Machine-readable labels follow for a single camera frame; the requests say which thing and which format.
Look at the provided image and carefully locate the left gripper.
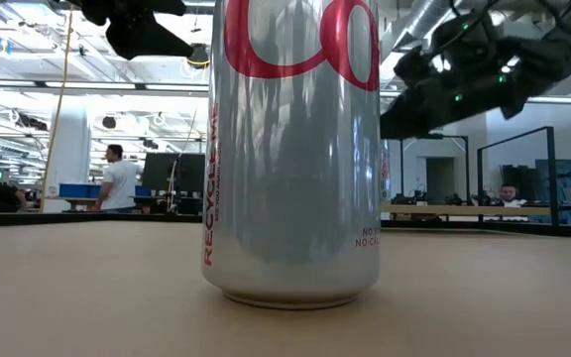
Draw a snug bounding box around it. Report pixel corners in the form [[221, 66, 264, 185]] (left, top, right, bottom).
[[79, 0, 195, 61]]

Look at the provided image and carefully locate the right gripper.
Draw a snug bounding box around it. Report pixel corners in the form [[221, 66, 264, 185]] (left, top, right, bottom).
[[380, 47, 514, 140]]

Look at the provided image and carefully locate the silver Diet Coke can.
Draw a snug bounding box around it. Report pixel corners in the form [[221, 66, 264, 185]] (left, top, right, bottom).
[[200, 0, 383, 311]]

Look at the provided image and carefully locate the black ceiling-hung device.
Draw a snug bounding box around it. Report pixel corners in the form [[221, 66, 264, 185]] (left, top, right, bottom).
[[185, 43, 212, 69]]

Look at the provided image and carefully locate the black computer monitor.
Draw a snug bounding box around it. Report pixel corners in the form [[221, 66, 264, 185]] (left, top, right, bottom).
[[142, 152, 206, 195]]

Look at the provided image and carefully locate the background work table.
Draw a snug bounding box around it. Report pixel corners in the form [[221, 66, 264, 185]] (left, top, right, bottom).
[[42, 195, 143, 213]]

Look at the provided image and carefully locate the black background rig frame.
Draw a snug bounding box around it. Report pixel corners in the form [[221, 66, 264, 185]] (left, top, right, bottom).
[[400, 132, 470, 205]]

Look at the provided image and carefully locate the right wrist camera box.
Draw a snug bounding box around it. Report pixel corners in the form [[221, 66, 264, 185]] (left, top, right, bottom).
[[431, 9, 503, 70]]

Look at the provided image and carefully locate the silver ventilation duct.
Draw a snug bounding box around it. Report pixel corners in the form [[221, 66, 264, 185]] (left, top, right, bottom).
[[382, 0, 448, 51]]

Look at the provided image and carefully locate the wooden shelf with black frame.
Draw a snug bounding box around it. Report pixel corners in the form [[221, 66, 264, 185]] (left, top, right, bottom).
[[380, 126, 571, 228]]

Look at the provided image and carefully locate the thin yellow hanging cable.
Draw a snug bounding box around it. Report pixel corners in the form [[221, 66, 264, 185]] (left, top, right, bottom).
[[166, 108, 198, 212]]

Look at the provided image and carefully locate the black table frame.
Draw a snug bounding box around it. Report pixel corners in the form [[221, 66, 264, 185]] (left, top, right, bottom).
[[0, 211, 571, 240]]

